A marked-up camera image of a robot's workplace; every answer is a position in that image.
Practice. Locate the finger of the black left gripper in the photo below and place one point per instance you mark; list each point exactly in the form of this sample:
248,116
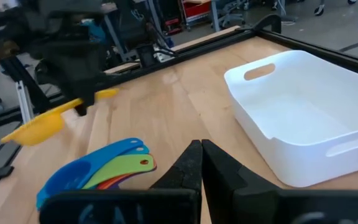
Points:
84,93

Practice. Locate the dark blue measuring cup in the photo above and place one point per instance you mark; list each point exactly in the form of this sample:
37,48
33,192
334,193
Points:
70,178

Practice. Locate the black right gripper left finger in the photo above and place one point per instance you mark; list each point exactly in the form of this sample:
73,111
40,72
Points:
166,205

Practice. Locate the white plastic basket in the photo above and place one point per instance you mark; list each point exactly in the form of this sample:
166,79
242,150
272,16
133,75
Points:
291,124

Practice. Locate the metal rack with red bins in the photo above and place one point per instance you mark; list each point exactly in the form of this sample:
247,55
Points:
196,9

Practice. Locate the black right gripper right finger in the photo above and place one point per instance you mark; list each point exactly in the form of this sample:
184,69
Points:
244,205

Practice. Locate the silver aluminium bracket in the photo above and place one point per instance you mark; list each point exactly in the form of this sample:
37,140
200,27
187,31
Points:
25,102

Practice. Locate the orange measuring cup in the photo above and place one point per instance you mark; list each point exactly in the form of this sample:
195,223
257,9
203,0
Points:
110,183

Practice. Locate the purple measuring cup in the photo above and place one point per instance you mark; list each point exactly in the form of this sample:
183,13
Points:
117,187

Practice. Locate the grey table on casters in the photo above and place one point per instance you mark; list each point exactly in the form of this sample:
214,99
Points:
319,10

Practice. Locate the office chair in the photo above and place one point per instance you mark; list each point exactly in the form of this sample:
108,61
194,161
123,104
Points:
233,14

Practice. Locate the teal equipment cart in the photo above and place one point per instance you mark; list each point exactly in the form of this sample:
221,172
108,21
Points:
93,29

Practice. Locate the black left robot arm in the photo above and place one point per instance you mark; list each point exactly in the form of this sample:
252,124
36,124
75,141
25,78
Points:
146,56

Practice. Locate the yellow measuring cup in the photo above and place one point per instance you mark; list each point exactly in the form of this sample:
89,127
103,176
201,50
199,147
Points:
39,128

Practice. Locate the black aluminium table frame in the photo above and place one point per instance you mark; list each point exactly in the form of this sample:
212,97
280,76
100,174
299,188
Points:
213,46

